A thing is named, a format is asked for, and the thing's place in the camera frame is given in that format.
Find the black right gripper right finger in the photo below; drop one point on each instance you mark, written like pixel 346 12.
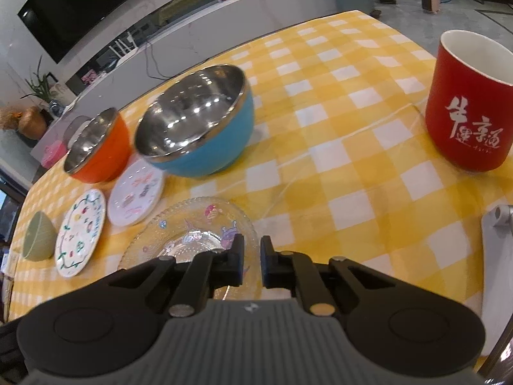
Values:
pixel 396 325

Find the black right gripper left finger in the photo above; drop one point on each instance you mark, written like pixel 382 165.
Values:
pixel 109 324

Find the white fruit pattern plate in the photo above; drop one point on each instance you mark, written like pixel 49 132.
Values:
pixel 79 233

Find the clear glass cartoon plate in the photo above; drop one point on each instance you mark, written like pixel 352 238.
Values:
pixel 198 225

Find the blue steel bowl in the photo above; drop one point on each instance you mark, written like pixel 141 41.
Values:
pixel 199 125

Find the green ceramic bowl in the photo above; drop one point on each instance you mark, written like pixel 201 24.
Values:
pixel 40 238

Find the small white sticker plate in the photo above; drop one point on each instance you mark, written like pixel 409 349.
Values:
pixel 135 194

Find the orange steel bowl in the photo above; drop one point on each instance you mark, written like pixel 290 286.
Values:
pixel 101 151

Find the yellow checkered tablecloth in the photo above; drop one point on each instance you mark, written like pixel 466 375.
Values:
pixel 340 161

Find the pink bag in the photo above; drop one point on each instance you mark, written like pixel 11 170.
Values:
pixel 53 153

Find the grey chair back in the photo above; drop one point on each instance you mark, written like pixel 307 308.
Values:
pixel 74 130

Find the golden vase dried flowers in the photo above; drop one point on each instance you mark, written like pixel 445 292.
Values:
pixel 27 121

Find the red mug white lettering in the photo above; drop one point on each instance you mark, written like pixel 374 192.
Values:
pixel 468 114

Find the green potted plant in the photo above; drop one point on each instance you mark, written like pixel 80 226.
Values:
pixel 38 84

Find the grey tv cabinet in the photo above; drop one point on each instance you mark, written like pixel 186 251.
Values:
pixel 192 41

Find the black wall television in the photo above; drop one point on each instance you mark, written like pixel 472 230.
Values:
pixel 58 25

